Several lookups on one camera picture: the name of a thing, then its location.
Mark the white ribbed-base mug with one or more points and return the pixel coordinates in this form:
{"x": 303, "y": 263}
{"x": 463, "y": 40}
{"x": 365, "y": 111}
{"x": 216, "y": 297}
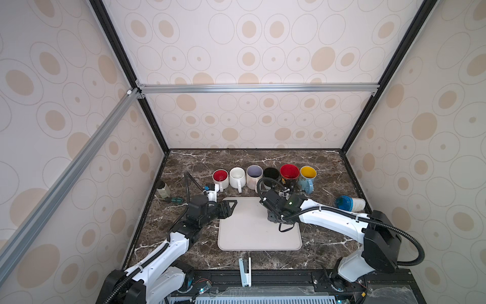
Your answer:
{"x": 237, "y": 178}

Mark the green handled screwdriver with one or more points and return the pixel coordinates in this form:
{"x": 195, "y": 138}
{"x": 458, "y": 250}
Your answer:
{"x": 175, "y": 200}

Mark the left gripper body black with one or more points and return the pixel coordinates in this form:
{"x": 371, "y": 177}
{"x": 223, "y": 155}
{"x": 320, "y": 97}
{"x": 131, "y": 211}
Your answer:
{"x": 218, "y": 211}

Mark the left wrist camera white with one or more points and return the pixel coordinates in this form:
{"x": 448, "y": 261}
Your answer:
{"x": 212, "y": 191}

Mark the blue white plastic bottle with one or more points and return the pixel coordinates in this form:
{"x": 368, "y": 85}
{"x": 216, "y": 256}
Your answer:
{"x": 350, "y": 204}

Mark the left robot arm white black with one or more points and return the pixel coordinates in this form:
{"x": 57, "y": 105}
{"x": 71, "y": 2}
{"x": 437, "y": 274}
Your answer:
{"x": 160, "y": 273}

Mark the black white mug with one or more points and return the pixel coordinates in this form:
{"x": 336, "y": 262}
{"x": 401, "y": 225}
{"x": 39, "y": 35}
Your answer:
{"x": 272, "y": 173}

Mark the pink iridescent mug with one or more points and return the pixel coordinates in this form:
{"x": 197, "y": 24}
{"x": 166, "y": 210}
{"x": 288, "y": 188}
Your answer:
{"x": 253, "y": 174}

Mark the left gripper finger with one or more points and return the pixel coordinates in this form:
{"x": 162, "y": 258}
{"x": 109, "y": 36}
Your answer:
{"x": 229, "y": 204}
{"x": 226, "y": 213}

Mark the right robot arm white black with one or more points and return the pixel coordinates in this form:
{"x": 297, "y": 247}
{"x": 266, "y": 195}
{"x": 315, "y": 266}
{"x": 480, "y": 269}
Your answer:
{"x": 382, "y": 246}

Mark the plain white mug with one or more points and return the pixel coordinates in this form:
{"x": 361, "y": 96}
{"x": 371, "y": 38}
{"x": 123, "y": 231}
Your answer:
{"x": 221, "y": 179}

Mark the blue butterfly mug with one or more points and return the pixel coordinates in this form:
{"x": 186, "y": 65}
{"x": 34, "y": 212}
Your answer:
{"x": 306, "y": 179}

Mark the horizontal aluminium frame bar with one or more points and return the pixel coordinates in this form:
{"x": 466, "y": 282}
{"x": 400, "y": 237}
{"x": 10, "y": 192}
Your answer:
{"x": 193, "y": 90}

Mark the white blue clip stand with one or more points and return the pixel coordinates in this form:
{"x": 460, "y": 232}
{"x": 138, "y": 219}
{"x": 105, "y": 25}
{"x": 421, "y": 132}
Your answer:
{"x": 245, "y": 272}

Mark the beige rectangular tray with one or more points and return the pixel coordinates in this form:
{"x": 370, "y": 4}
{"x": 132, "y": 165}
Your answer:
{"x": 248, "y": 229}

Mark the black skull mug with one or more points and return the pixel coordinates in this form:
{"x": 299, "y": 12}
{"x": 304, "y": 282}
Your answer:
{"x": 289, "y": 174}

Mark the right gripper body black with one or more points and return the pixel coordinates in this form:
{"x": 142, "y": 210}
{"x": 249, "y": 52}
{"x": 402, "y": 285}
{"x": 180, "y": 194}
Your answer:
{"x": 273, "y": 218}

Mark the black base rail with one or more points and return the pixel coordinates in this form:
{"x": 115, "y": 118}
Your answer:
{"x": 297, "y": 286}

